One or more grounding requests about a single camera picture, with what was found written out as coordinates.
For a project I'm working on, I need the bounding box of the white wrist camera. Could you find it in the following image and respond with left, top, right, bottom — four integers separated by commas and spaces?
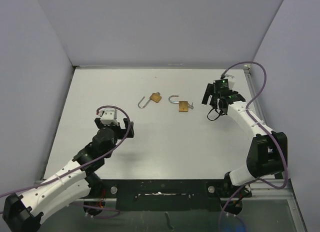
97, 108, 118, 125
220, 74, 236, 90

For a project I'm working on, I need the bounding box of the aluminium right rail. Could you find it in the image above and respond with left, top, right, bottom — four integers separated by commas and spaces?
243, 63, 285, 179

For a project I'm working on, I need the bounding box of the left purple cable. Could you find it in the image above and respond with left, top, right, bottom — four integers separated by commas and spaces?
0, 106, 132, 219

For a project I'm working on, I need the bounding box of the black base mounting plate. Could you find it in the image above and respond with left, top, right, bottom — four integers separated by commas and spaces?
71, 178, 252, 216

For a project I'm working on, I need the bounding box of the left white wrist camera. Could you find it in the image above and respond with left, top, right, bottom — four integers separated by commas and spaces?
97, 108, 118, 125

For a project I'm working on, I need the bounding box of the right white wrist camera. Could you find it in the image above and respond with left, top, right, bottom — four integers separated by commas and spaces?
220, 74, 236, 90

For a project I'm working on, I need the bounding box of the brass padlock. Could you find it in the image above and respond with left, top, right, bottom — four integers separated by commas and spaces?
137, 92, 162, 109
168, 95, 189, 112

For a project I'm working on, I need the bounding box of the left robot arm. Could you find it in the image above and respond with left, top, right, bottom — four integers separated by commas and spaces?
2, 118, 135, 231

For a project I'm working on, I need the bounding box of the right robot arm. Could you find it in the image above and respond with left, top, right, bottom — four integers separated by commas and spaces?
201, 78, 288, 196

